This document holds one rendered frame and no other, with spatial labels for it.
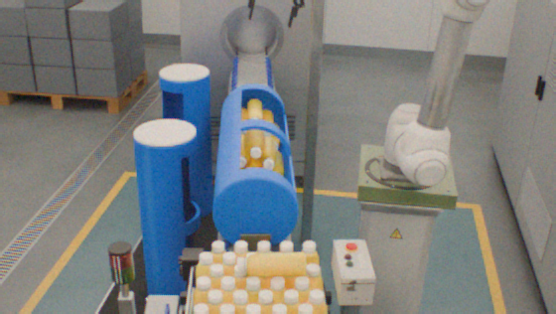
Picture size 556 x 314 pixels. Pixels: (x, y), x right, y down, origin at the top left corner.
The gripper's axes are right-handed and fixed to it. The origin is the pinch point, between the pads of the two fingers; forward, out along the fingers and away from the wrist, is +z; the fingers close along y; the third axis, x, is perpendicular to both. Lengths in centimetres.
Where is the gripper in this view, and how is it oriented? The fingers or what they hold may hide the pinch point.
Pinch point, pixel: (270, 19)
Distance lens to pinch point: 218.1
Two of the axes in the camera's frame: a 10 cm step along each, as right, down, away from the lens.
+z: -2.2, 8.9, 4.0
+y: 9.7, 1.6, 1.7
